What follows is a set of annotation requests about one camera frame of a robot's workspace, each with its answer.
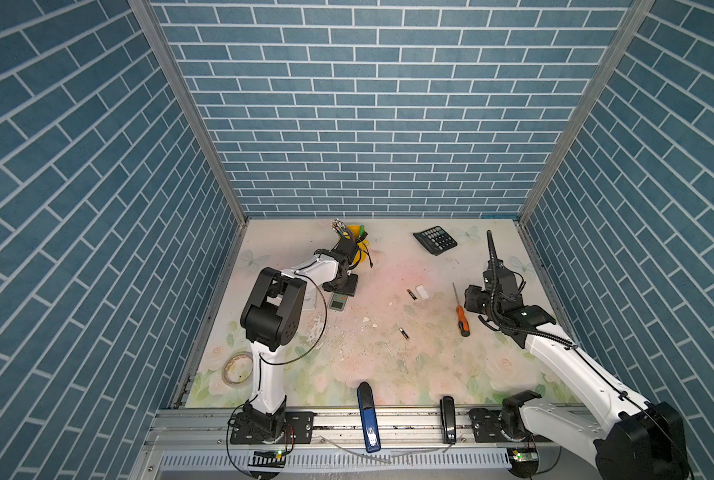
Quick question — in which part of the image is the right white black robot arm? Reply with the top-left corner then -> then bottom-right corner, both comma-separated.
464,259 -> 694,479

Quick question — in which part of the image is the white remote control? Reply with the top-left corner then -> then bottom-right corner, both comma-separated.
329,292 -> 349,312

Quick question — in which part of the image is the bundle of pencils in cup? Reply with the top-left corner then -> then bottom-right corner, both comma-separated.
331,219 -> 352,237

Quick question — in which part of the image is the yellow metal pen cup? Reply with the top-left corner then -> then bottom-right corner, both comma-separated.
348,224 -> 370,269

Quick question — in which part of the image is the aluminium front rail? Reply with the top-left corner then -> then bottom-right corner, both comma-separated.
143,406 -> 640,451

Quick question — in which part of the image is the black corrugated cable hose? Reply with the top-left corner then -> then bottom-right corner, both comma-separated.
485,229 -> 580,350

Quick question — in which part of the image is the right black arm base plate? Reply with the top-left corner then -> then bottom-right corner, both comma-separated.
468,407 -> 553,445

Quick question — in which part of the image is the black desk calculator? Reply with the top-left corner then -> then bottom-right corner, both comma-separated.
413,226 -> 458,256

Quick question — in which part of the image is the orange black handled screwdriver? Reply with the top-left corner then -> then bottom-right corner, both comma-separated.
452,283 -> 471,338

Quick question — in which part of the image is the blue black clamp handle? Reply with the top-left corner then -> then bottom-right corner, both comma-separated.
357,381 -> 381,453

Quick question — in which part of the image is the white battery cover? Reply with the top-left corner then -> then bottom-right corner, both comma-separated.
416,285 -> 430,299

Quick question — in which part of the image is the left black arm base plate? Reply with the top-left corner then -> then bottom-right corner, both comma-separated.
229,411 -> 315,445

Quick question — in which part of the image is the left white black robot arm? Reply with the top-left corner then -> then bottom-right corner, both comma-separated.
240,237 -> 361,430

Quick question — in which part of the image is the roll of clear tape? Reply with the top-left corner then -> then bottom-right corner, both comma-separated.
221,351 -> 254,387

